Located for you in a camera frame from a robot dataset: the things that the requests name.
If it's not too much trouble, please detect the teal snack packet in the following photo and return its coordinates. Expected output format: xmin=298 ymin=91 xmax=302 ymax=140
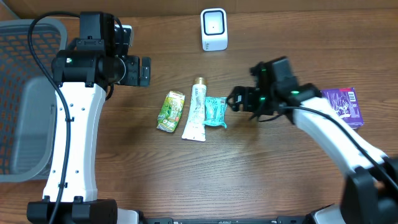
xmin=203 ymin=96 xmax=227 ymax=128

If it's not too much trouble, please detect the green juice carton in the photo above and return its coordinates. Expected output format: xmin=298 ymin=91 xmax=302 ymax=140
xmin=157 ymin=91 xmax=185 ymax=133

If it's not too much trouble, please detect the white tube gold cap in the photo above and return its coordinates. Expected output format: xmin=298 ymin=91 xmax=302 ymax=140
xmin=182 ymin=77 xmax=207 ymax=142

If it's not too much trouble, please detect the purple snack package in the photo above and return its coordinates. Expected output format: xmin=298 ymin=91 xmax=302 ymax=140
xmin=321 ymin=87 xmax=364 ymax=129

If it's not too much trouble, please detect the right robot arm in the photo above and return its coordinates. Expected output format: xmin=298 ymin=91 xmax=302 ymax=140
xmin=227 ymin=57 xmax=397 ymax=224

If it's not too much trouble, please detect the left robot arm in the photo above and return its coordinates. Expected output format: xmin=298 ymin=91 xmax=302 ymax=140
xmin=27 ymin=12 xmax=151 ymax=224

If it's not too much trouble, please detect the grey plastic basket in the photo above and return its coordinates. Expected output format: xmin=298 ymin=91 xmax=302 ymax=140
xmin=1 ymin=19 xmax=57 ymax=182

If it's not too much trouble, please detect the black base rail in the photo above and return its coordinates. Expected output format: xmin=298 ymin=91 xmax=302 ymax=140
xmin=138 ymin=216 xmax=305 ymax=224

